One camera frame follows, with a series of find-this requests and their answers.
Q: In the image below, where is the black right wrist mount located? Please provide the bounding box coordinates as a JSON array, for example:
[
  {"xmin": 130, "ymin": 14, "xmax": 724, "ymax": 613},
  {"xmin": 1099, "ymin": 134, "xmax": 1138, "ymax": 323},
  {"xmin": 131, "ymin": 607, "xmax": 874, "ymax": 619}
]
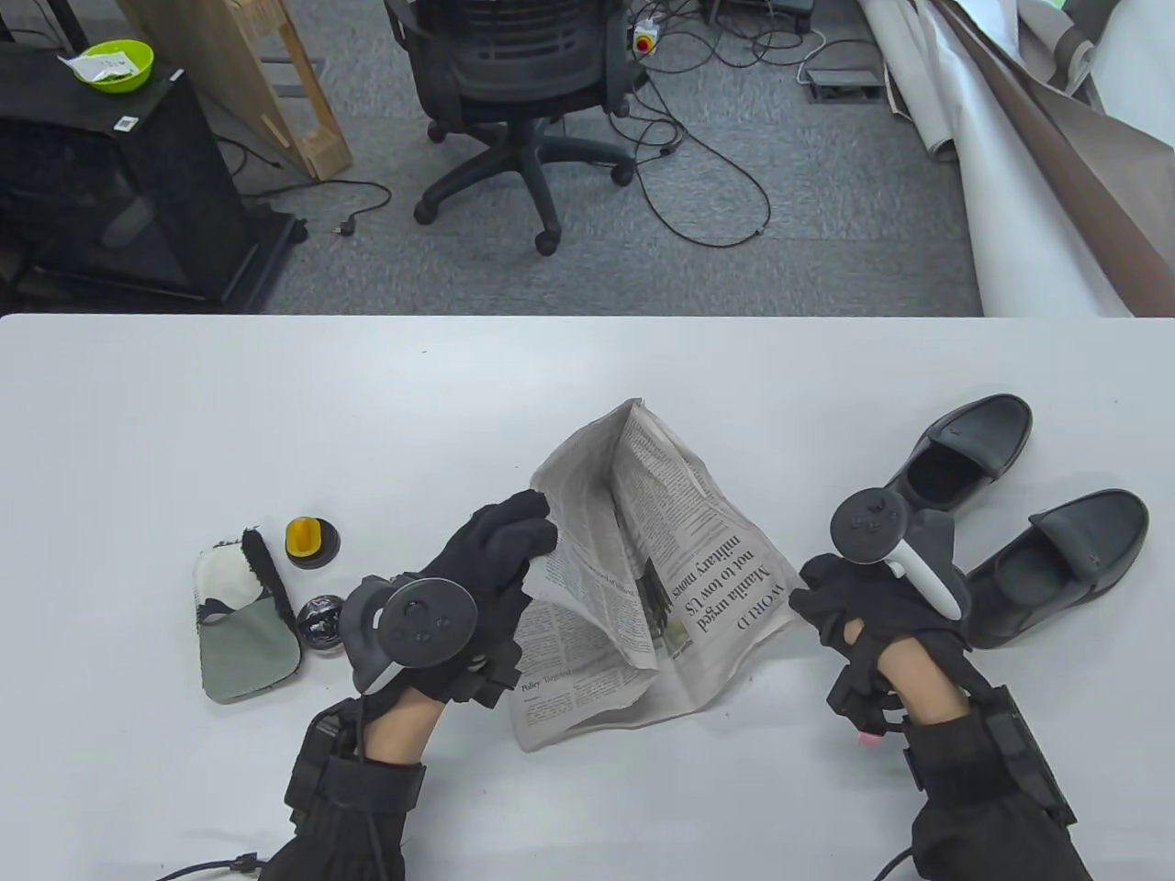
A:
[{"xmin": 987, "ymin": 688, "xmax": 1077, "ymax": 827}]

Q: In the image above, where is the black left wrist mount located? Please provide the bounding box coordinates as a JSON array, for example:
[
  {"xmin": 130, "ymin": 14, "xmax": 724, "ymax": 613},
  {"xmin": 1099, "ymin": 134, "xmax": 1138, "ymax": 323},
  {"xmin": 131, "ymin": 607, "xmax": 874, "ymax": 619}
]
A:
[{"xmin": 285, "ymin": 702, "xmax": 368, "ymax": 831}]

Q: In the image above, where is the black wrist mount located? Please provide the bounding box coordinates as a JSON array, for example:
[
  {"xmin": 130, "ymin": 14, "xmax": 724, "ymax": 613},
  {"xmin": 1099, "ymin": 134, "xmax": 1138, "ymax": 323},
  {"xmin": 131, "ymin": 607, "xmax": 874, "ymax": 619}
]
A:
[
  {"xmin": 285, "ymin": 702, "xmax": 368, "ymax": 831},
  {"xmin": 987, "ymin": 688, "xmax": 1077, "ymax": 827}
]

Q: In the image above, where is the black cabinet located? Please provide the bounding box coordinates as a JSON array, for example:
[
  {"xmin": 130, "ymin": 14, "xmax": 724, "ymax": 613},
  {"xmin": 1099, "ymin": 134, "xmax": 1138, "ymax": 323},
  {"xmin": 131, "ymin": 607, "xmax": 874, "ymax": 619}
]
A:
[{"xmin": 0, "ymin": 44, "xmax": 308, "ymax": 315}]

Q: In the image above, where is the white rolled sheet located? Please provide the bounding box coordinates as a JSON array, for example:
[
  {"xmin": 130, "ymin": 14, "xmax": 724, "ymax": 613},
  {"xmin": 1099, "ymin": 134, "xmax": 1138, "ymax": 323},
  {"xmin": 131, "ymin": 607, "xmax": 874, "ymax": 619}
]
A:
[{"xmin": 858, "ymin": 0, "xmax": 1139, "ymax": 318}]

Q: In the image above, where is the person's right hand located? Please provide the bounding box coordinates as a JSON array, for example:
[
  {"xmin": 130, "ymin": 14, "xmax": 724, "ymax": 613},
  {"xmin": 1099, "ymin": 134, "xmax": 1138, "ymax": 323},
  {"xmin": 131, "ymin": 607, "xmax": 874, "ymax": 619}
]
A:
[{"xmin": 789, "ymin": 553, "xmax": 974, "ymax": 737}]

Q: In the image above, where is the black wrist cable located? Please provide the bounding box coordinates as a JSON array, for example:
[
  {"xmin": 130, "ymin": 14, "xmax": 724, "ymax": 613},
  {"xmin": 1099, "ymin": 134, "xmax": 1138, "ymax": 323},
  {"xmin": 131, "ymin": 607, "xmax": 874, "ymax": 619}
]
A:
[{"xmin": 156, "ymin": 853, "xmax": 272, "ymax": 881}]

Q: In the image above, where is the grey fabric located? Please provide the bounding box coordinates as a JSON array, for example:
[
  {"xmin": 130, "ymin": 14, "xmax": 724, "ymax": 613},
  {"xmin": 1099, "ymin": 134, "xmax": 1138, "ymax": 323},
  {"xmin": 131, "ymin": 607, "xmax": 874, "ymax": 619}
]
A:
[{"xmin": 1010, "ymin": 0, "xmax": 1125, "ymax": 111}]

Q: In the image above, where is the brown sheet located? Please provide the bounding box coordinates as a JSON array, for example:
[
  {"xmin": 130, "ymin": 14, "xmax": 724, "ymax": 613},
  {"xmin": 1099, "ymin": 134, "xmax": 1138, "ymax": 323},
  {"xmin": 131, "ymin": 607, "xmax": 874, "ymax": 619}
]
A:
[{"xmin": 927, "ymin": 0, "xmax": 1175, "ymax": 318}]

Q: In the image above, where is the black cable with plug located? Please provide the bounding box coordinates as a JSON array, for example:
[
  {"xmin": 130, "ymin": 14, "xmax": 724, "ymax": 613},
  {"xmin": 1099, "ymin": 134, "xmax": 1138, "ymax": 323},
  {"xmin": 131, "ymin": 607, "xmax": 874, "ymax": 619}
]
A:
[{"xmin": 241, "ymin": 179, "xmax": 393, "ymax": 237}]

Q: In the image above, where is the green bowl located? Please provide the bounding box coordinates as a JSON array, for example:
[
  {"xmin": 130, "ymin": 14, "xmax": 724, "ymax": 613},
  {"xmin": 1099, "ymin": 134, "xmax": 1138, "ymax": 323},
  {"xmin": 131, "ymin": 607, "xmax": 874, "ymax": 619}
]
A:
[{"xmin": 73, "ymin": 39, "xmax": 155, "ymax": 94}]

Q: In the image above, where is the person's left hand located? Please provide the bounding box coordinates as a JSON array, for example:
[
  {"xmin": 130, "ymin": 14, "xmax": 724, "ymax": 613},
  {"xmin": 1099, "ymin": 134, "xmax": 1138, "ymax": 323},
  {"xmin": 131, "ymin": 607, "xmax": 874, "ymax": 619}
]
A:
[{"xmin": 404, "ymin": 489, "xmax": 559, "ymax": 708}]

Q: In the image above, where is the black leather shoe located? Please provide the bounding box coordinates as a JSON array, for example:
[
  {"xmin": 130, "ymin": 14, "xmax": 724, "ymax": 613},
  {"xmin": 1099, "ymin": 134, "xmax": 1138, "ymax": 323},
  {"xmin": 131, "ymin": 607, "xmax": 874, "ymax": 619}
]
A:
[
  {"xmin": 955, "ymin": 489, "xmax": 1150, "ymax": 650},
  {"xmin": 881, "ymin": 395, "xmax": 1034, "ymax": 544}
]

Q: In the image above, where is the black office chair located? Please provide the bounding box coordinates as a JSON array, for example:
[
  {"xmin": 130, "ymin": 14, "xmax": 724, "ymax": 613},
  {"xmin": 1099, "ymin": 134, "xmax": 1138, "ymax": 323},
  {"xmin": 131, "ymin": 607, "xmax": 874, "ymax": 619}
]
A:
[{"xmin": 384, "ymin": 0, "xmax": 651, "ymax": 256}]

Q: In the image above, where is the white fabric sheet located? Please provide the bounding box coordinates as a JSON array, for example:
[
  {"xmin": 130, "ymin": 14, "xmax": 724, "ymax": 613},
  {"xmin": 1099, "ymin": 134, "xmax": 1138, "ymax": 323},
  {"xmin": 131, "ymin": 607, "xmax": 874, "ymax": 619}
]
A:
[{"xmin": 1088, "ymin": 0, "xmax": 1175, "ymax": 152}]

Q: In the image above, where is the black metal leg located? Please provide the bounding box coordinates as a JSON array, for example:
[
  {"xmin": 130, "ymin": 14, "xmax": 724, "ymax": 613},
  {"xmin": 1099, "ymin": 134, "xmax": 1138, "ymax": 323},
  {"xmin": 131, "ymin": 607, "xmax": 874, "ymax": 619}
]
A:
[{"xmin": 41, "ymin": 0, "xmax": 93, "ymax": 51}]

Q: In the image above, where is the grey left hand controller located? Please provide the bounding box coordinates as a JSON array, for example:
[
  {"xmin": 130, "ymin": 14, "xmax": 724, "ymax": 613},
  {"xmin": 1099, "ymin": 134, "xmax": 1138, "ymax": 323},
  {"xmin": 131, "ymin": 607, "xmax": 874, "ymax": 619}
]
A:
[{"xmin": 341, "ymin": 576, "xmax": 478, "ymax": 694}]

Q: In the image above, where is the grey hand controller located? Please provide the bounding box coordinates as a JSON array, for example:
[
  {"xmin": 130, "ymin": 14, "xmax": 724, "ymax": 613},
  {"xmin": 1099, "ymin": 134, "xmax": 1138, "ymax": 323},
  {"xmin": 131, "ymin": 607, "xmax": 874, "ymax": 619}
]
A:
[
  {"xmin": 341, "ymin": 576, "xmax": 478, "ymax": 694},
  {"xmin": 831, "ymin": 489, "xmax": 972, "ymax": 623}
]

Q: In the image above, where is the person's left forearm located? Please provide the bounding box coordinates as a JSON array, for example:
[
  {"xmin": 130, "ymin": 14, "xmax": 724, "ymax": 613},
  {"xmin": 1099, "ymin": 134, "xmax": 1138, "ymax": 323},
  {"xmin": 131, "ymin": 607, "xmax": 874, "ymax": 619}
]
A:
[{"xmin": 262, "ymin": 684, "xmax": 451, "ymax": 881}]

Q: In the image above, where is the person's right forearm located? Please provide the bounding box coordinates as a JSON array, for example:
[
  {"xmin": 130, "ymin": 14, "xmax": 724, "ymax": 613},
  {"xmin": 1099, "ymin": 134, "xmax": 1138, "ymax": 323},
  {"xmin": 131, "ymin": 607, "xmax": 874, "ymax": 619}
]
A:
[{"xmin": 863, "ymin": 633, "xmax": 1093, "ymax": 881}]

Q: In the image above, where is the yellow-knob sponge polish lid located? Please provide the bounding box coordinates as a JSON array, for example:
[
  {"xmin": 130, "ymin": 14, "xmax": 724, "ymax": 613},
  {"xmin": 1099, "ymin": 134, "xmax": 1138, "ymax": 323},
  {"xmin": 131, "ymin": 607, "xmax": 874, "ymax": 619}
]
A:
[{"xmin": 285, "ymin": 517, "xmax": 341, "ymax": 572}]

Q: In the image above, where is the black shoe polish jar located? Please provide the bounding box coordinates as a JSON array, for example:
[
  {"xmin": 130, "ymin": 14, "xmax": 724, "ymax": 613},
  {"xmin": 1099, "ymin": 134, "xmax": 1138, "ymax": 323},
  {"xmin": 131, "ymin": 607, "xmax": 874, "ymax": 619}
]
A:
[{"xmin": 297, "ymin": 595, "xmax": 350, "ymax": 655}]

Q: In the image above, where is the black floor box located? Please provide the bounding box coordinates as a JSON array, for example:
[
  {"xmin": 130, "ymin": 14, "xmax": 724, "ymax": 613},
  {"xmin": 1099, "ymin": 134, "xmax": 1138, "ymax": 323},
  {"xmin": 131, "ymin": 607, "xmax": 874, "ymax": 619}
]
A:
[{"xmin": 702, "ymin": 0, "xmax": 815, "ymax": 28}]

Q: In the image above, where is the grey white polishing mitt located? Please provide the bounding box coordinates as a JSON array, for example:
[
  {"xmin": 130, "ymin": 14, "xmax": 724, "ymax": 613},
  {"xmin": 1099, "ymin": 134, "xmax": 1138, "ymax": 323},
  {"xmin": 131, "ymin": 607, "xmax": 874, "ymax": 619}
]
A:
[{"xmin": 193, "ymin": 528, "xmax": 302, "ymax": 706}]

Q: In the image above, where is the black looped floor cable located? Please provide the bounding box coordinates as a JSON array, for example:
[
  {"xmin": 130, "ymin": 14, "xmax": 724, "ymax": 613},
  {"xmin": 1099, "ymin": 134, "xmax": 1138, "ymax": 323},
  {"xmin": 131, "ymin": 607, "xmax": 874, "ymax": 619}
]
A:
[{"xmin": 633, "ymin": 55, "xmax": 772, "ymax": 249}]

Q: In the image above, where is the newspaper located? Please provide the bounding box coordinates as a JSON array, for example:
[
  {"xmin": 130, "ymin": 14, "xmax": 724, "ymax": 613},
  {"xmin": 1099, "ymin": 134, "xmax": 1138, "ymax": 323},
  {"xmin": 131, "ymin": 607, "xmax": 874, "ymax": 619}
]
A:
[{"xmin": 511, "ymin": 397, "xmax": 809, "ymax": 753}]

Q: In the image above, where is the wooden frame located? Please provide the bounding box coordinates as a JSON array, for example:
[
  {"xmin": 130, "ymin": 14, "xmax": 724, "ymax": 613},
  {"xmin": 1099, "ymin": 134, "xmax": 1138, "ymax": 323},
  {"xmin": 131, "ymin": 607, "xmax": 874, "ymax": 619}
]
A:
[{"xmin": 117, "ymin": 0, "xmax": 354, "ymax": 182}]

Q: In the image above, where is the grey right hand controller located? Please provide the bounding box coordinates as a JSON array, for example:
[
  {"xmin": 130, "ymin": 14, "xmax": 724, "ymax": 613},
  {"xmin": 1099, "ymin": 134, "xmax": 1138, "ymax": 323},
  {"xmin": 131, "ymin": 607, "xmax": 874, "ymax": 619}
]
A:
[{"xmin": 831, "ymin": 489, "xmax": 972, "ymax": 623}]

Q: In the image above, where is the white packet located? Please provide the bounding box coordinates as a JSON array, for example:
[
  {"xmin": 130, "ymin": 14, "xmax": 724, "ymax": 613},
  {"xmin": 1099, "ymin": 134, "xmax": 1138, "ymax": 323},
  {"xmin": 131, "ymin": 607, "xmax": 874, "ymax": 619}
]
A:
[{"xmin": 57, "ymin": 50, "xmax": 134, "ymax": 85}]

